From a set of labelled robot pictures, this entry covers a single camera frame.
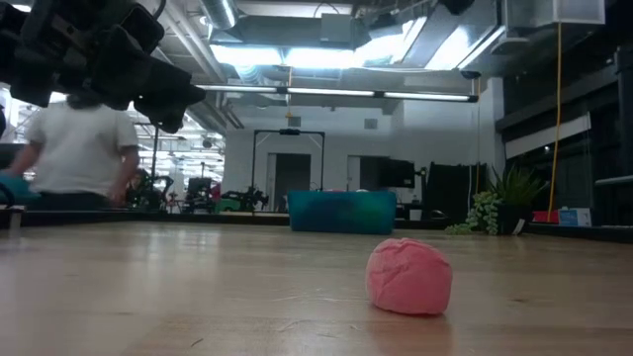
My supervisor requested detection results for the teal item in person's hand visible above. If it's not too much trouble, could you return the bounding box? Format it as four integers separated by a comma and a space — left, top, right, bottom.
0, 172, 42, 205

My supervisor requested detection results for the green leafy toy vegetable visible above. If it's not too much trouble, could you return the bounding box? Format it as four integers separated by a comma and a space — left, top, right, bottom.
444, 164, 551, 237

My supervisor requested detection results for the black robot rig frame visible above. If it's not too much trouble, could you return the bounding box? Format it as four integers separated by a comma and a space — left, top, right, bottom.
133, 121, 160, 199
251, 128, 326, 199

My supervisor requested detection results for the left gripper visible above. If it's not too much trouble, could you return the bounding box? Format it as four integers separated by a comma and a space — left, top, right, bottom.
0, 0, 208, 134

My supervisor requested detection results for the pink toy peach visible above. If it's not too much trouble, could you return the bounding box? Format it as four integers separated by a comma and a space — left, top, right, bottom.
364, 237, 454, 316

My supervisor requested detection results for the grey ceiling unit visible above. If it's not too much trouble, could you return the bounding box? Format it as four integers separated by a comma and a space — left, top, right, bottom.
318, 12, 355, 44

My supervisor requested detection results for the blue and white box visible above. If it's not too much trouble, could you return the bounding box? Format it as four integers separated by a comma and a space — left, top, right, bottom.
558, 207, 592, 228

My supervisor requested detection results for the person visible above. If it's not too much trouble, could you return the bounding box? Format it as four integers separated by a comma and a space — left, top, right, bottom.
0, 92, 142, 212

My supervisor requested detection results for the red box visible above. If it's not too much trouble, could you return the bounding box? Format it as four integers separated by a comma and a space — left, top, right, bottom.
532, 209, 561, 225

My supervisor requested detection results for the long ceiling light bar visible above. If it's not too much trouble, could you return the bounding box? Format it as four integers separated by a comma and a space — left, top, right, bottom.
195, 83, 479, 104

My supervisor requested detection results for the black television screen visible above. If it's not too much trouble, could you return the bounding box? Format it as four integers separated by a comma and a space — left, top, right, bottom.
378, 157, 416, 190

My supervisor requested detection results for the black panel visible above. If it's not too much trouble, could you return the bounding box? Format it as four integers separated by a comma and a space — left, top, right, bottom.
425, 161, 490, 222

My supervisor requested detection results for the silver ceiling vent box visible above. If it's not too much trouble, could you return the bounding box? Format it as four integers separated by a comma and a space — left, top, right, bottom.
503, 0, 607, 30

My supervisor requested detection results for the orange-yellow cord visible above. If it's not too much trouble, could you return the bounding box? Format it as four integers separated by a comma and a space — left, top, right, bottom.
546, 22, 564, 223

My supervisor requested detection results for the silver ceiling duct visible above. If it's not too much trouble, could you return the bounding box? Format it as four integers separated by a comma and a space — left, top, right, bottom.
200, 0, 238, 31

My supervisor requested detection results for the teal plastic tupperware container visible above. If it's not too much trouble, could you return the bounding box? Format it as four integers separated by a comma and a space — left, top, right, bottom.
287, 189, 399, 235

